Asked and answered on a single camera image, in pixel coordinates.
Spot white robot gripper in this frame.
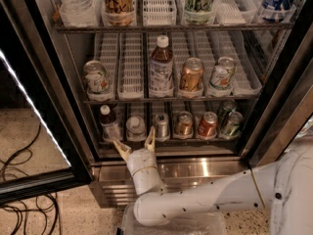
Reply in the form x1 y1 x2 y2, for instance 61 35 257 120
113 126 164 196

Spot clear water bottle white cap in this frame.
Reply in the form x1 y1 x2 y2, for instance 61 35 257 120
126 116 146 142

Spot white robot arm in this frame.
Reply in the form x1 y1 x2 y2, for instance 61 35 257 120
113 130 313 235

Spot silver can bottom shelf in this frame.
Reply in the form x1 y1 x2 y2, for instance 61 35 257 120
154 113 170 141

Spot brown tea bottle bottom shelf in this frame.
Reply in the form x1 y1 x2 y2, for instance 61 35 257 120
100 105 122 142

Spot brown tea bottle shelf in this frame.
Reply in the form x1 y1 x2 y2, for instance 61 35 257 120
149 35 173 98
100 105 122 142

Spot gold can bottom shelf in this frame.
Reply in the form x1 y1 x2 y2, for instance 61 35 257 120
174 111 194 139

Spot empty white tray middle shelf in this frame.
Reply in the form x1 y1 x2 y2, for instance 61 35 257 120
117 33 144 100

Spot red can bottom shelf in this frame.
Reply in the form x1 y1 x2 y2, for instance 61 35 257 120
197 112 218 139

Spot brown tea bottle middle shelf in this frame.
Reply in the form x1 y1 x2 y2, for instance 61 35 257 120
149 35 173 98

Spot gold can middle shelf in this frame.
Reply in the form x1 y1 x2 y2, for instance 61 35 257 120
178 57 204 98

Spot open fridge glass door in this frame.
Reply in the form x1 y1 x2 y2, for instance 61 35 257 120
0 0 93 205

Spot green can front bottom shelf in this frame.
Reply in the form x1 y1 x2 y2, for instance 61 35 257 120
219 112 244 140

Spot green can rear bottom shelf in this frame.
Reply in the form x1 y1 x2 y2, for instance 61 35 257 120
217 100 237 122

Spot stainless steel fridge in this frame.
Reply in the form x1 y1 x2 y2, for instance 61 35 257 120
52 0 313 208

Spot gold tall can top shelf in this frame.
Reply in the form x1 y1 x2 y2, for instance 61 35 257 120
103 0 135 26

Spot clear water bottle top shelf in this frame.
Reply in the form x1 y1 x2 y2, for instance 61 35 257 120
60 0 98 27

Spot green tall can top shelf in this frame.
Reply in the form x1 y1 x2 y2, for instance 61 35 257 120
184 0 214 24

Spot blue white can top shelf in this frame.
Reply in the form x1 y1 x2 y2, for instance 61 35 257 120
259 0 294 23

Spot white green can middle left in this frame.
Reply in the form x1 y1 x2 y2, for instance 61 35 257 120
84 60 112 101

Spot clear plastic bin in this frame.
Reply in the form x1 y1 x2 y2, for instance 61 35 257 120
119 204 228 235

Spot white orange can middle right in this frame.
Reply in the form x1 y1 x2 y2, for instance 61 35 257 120
209 56 237 97

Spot black cables on floor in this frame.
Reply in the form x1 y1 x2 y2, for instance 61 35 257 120
0 120 63 235

